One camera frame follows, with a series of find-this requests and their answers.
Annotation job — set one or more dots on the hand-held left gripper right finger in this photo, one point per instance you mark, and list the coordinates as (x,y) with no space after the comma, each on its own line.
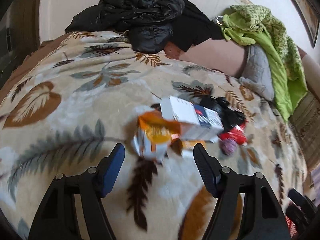
(206,170)

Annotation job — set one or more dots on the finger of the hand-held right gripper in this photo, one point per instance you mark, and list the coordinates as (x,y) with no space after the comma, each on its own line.
(301,201)

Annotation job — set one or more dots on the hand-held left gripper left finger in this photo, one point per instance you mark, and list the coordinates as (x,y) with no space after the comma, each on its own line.
(112,170)

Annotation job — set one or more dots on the red plastic basket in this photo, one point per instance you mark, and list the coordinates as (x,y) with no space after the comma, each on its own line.
(290,226)

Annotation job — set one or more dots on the orange packet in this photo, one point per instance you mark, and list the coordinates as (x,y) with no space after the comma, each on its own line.
(192,148)

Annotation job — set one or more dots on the purple wrapper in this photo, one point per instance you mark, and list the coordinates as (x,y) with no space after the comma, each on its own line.
(228,146)

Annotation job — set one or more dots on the red white wrapper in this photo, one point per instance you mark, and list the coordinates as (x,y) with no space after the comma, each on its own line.
(233,135)

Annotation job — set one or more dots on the orange white box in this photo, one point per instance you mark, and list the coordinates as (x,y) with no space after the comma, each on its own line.
(152,132)

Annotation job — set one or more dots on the black plastic bag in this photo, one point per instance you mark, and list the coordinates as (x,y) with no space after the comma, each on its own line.
(230,116)

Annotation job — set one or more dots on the white medicine box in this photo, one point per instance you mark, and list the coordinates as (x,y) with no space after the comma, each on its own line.
(182,115)

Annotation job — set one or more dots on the leaf printed blanket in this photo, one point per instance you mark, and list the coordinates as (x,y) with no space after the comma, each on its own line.
(75,120)

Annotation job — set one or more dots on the striped sofa cushion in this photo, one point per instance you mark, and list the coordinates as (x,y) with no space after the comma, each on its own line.
(307,130)

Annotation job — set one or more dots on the grey quilted pillow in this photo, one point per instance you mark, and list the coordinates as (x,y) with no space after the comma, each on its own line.
(257,72)

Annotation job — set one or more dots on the green quilt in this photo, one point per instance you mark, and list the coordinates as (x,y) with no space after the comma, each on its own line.
(280,55)

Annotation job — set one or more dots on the black cloth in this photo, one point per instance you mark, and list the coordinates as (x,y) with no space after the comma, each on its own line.
(197,30)

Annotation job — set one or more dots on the wooden glass door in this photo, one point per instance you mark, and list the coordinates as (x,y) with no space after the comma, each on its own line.
(15,42)

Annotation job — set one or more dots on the black puffer jacket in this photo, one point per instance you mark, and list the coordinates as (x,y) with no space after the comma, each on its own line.
(140,7)

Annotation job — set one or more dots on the framed wall picture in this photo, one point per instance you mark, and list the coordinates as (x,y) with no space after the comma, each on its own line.
(303,10)

